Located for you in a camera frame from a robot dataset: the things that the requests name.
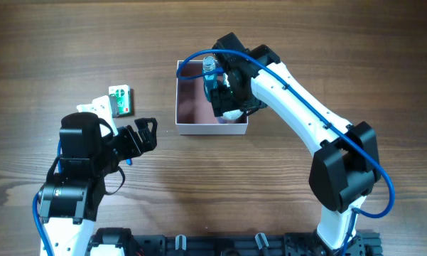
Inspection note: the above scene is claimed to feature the teal mouthwash bottle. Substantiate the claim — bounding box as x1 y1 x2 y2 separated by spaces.
202 56 218 102

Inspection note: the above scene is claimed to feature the white pink-lined box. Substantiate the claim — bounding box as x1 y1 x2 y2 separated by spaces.
175 78 249 135

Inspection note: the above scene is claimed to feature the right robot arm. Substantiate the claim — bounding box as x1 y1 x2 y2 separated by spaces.
204 33 382 255

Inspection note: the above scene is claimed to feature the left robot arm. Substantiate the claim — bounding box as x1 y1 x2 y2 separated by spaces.
33 112 158 255

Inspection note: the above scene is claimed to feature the green soap box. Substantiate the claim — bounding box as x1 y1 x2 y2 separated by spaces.
108 85 132 117

